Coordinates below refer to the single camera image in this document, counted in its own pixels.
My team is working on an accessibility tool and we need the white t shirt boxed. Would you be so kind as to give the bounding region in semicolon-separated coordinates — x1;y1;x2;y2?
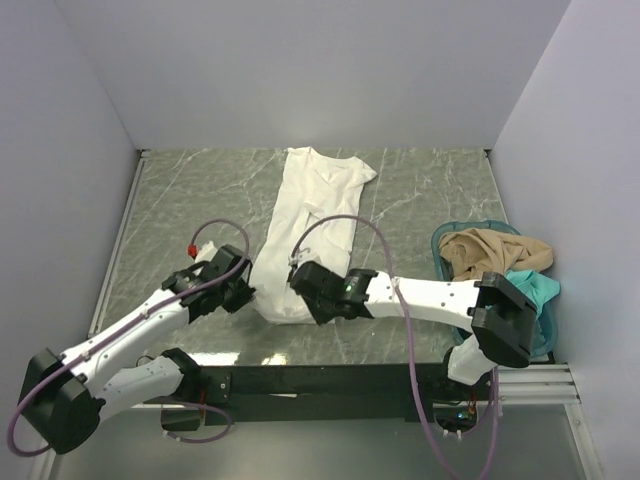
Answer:
251;147;377;324

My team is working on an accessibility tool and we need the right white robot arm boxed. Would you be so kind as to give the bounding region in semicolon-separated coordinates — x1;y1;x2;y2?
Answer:
288;261;537;399

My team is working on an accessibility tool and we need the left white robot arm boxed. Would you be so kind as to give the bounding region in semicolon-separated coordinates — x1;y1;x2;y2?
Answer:
18;245;254;454

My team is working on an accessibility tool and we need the black base beam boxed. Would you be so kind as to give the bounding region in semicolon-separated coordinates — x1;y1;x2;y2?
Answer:
202;364;419;423

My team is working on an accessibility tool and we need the beige t shirt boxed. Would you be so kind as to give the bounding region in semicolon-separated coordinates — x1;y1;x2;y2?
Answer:
438;228;554;281

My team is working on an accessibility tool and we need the teal t shirt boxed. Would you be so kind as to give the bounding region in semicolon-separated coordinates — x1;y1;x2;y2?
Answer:
506;270;561;309

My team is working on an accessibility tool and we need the teal plastic basket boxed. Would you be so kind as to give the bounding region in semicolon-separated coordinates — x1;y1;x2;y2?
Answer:
431;220;561;358

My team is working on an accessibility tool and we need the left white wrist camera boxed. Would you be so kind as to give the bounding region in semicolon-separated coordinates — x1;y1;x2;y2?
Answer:
187;241;217;263

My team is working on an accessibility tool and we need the right aluminium rail frame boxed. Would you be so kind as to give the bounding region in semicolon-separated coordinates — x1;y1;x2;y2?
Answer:
498;364;581;405

